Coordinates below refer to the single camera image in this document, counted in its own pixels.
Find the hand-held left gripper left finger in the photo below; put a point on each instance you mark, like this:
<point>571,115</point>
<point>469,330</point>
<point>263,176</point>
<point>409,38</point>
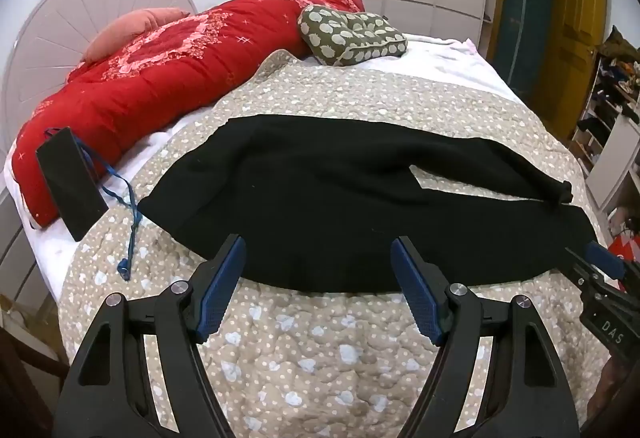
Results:
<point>220,290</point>

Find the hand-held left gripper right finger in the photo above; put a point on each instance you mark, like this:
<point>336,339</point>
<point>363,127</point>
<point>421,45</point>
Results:
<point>417,290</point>

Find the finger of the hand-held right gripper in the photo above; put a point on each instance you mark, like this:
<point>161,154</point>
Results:
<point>606,262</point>

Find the black pants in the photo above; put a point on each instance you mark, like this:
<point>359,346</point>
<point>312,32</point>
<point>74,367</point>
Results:
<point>300,218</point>

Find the red bag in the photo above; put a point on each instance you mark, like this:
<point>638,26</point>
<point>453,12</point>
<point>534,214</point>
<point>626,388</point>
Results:
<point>625,248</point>

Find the white board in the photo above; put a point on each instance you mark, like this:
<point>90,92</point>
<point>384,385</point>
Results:
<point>617,163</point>

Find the beige spotted quilt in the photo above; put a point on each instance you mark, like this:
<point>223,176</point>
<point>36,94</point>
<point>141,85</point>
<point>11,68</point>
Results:
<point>325,358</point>

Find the cluttered shoe rack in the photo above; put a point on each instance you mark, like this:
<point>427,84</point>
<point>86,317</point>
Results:
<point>612,88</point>

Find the dark wooden chair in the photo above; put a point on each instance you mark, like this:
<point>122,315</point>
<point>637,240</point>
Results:
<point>25,378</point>

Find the red floral comforter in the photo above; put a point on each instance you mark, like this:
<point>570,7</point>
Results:
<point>165,78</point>

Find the yellow wooden door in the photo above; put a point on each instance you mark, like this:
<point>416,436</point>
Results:
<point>570,43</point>

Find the dark green door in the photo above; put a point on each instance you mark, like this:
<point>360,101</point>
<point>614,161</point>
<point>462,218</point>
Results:
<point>525,13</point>

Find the green patterned cushion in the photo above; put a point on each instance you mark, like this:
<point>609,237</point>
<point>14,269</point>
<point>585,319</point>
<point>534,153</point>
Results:
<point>345,35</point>

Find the pink pillow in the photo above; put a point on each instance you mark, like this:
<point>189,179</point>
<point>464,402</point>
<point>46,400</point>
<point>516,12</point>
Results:
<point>125,30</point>

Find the round white headboard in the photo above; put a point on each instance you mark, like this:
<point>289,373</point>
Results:
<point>70,8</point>

